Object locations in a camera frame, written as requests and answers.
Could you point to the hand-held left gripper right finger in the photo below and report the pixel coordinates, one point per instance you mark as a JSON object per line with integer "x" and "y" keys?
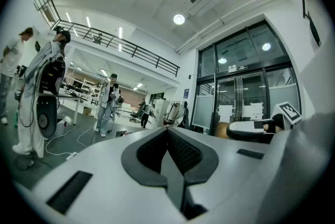
{"x": 230, "y": 165}

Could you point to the white desk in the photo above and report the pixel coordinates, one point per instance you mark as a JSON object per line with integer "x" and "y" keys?
{"x": 76, "y": 113}

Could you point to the blue wall sign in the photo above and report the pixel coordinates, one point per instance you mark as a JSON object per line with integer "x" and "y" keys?
{"x": 186, "y": 93}

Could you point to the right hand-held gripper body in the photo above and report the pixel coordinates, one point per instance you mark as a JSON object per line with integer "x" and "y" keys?
{"x": 289, "y": 114}

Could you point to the round ceiling light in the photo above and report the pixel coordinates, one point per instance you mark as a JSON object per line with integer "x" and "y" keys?
{"x": 179, "y": 19}

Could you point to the small cardboard box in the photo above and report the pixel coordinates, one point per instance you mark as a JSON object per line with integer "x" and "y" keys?
{"x": 88, "y": 111}

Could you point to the black mezzanine railing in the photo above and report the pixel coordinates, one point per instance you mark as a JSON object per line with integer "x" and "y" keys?
{"x": 158, "y": 62}

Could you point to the white flower print t-shirt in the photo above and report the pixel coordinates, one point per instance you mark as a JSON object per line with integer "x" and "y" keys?
{"x": 295, "y": 34}

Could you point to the white cabinet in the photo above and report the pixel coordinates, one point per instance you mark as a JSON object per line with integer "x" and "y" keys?
{"x": 162, "y": 110}

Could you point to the white paper notice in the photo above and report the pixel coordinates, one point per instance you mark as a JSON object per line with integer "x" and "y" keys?
{"x": 225, "y": 113}
{"x": 256, "y": 110}

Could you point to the black framed glass door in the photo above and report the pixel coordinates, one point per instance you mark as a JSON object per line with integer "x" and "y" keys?
{"x": 235, "y": 97}

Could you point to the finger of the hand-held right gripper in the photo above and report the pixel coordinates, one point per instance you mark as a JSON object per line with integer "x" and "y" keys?
{"x": 242, "y": 127}

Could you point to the black office chair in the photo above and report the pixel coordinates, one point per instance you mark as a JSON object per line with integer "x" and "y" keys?
{"x": 134, "y": 116}

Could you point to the black foot pedal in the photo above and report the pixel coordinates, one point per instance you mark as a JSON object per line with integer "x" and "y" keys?
{"x": 24, "y": 163}

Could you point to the white ceiling pipes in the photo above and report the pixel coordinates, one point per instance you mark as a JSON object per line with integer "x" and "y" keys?
{"x": 209, "y": 33}

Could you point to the white power strip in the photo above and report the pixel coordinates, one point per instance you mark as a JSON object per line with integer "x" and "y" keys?
{"x": 71, "y": 156}

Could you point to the black equipment backpack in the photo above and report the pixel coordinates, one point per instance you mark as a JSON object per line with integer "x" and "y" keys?
{"x": 52, "y": 76}

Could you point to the group of ceiling strip lights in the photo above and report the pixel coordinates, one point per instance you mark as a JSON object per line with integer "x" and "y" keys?
{"x": 120, "y": 32}

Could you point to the white storage shelves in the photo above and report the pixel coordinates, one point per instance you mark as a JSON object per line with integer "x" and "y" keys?
{"x": 87, "y": 87}

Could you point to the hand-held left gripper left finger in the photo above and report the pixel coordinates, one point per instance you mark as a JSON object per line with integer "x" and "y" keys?
{"x": 91, "y": 165}

